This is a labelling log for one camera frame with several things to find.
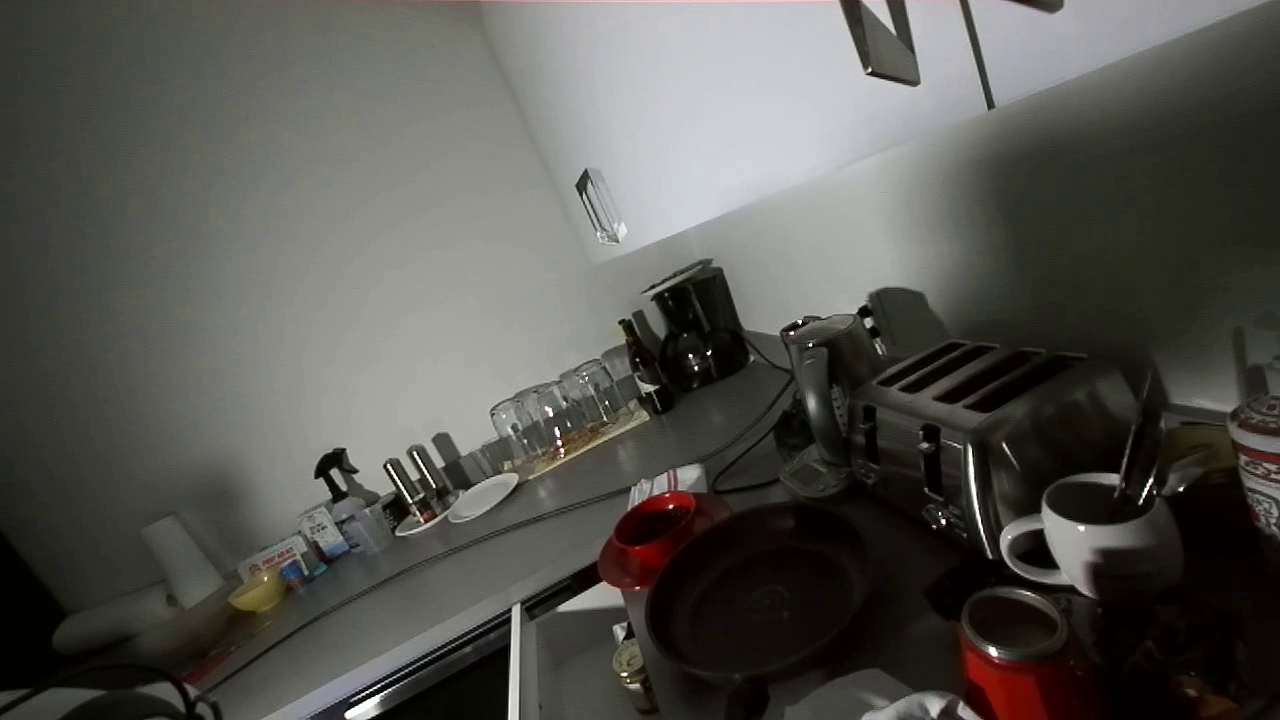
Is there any dark wine bottle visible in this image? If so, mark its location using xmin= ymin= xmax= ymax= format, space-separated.
xmin=614 ymin=312 xmax=679 ymax=421

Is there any clear drinking glass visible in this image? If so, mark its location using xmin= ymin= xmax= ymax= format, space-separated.
xmin=524 ymin=379 xmax=580 ymax=460
xmin=484 ymin=393 xmax=554 ymax=478
xmin=552 ymin=365 xmax=618 ymax=448
xmin=591 ymin=349 xmax=644 ymax=422

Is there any black coffee maker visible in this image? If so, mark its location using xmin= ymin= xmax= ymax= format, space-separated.
xmin=634 ymin=255 xmax=755 ymax=403

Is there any white napkin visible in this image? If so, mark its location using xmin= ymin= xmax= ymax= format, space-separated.
xmin=623 ymin=460 xmax=710 ymax=518

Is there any red bowl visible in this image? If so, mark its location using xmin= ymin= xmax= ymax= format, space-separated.
xmin=591 ymin=486 xmax=721 ymax=599

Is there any steel electric kettle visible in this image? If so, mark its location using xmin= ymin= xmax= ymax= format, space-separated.
xmin=780 ymin=312 xmax=893 ymax=506

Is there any white plate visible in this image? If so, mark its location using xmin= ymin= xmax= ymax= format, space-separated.
xmin=443 ymin=471 xmax=524 ymax=533

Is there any dark metal shaker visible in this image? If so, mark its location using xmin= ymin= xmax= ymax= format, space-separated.
xmin=426 ymin=430 xmax=475 ymax=497
xmin=378 ymin=457 xmax=425 ymax=527
xmin=404 ymin=444 xmax=457 ymax=518

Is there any dark frying pan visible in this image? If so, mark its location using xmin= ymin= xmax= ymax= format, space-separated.
xmin=638 ymin=498 xmax=874 ymax=720

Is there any white upper kitchen cabinet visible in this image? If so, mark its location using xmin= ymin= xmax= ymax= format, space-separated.
xmin=475 ymin=0 xmax=1280 ymax=271

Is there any dark grey boxy appliance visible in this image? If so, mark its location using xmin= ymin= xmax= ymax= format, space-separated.
xmin=850 ymin=284 xmax=954 ymax=368

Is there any small white saucer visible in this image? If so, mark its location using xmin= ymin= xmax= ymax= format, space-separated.
xmin=393 ymin=512 xmax=457 ymax=544

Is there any black-pump soap dispenser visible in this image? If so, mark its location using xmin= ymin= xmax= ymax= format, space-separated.
xmin=306 ymin=448 xmax=389 ymax=539

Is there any chrome four-slot toaster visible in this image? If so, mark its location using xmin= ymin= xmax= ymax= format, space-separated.
xmin=850 ymin=334 xmax=1172 ymax=562

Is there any white patterned cloth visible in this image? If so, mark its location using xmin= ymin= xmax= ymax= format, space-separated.
xmin=780 ymin=665 xmax=984 ymax=720

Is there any colourful small box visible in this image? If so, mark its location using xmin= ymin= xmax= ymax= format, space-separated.
xmin=237 ymin=534 xmax=331 ymax=591

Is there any yellow small bowl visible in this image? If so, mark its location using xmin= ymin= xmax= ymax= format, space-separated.
xmin=222 ymin=571 xmax=293 ymax=618

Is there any red metal canister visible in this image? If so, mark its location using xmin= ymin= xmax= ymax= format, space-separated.
xmin=951 ymin=584 xmax=1114 ymax=720

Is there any white ceramic mug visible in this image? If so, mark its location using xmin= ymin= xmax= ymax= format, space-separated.
xmin=996 ymin=469 xmax=1189 ymax=599

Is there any white paper roll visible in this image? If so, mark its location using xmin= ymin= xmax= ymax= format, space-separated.
xmin=136 ymin=515 xmax=231 ymax=617

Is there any dark spoon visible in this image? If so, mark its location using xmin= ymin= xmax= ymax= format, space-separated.
xmin=1110 ymin=371 xmax=1166 ymax=512

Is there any metal utensil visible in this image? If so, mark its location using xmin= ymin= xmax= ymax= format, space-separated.
xmin=1143 ymin=444 xmax=1223 ymax=506

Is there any white rounded container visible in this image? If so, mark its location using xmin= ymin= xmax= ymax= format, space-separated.
xmin=46 ymin=584 xmax=182 ymax=659

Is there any patterned ceramic jar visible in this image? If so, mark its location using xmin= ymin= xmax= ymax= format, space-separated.
xmin=1221 ymin=393 xmax=1280 ymax=544

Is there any black power cord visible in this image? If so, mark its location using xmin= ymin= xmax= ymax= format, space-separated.
xmin=513 ymin=334 xmax=806 ymax=534

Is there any black robot wrist cable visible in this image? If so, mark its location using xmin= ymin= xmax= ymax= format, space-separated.
xmin=0 ymin=659 xmax=227 ymax=720

